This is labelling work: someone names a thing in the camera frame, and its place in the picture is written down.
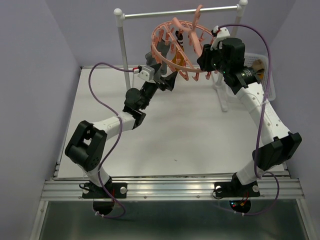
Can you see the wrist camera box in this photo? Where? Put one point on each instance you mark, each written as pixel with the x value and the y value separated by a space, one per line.
pixel 147 74
pixel 219 34

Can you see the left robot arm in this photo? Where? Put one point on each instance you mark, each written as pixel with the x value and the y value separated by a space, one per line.
pixel 86 146

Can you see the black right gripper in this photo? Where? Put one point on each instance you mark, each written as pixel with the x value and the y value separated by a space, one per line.
pixel 203 60

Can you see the beige sock in basket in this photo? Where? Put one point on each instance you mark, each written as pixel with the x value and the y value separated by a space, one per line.
pixel 258 67

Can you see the white drying rack stand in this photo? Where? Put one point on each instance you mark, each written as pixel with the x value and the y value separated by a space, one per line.
pixel 121 17

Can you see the aluminium mounting rail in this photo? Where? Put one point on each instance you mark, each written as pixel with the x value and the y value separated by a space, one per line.
pixel 173 188

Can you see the grey sock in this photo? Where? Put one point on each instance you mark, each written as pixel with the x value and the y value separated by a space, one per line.
pixel 163 48
pixel 150 60

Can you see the pink round clip hanger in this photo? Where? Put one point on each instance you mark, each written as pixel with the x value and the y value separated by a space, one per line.
pixel 169 40

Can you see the white plastic basket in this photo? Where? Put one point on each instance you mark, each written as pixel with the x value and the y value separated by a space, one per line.
pixel 249 59

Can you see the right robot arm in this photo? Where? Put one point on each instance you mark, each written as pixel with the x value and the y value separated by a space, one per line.
pixel 275 143

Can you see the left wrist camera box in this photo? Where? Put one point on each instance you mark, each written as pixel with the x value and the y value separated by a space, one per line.
pixel 147 74

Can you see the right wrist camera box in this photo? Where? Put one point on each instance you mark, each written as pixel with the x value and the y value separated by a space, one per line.
pixel 219 34

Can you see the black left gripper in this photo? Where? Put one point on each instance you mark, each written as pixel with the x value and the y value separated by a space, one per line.
pixel 168 82

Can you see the mustard brown striped sock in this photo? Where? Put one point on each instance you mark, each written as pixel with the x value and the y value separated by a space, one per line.
pixel 178 59

